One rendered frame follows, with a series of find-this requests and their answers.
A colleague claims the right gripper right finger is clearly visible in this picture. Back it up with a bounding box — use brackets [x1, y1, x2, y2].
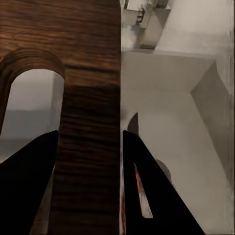
[122, 130, 205, 235]

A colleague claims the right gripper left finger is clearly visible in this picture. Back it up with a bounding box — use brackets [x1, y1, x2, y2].
[0, 131, 59, 235]

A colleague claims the parer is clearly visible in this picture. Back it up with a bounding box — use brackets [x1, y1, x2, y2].
[122, 113, 140, 235]

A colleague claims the cutting board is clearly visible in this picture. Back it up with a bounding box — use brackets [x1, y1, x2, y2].
[0, 0, 121, 235]

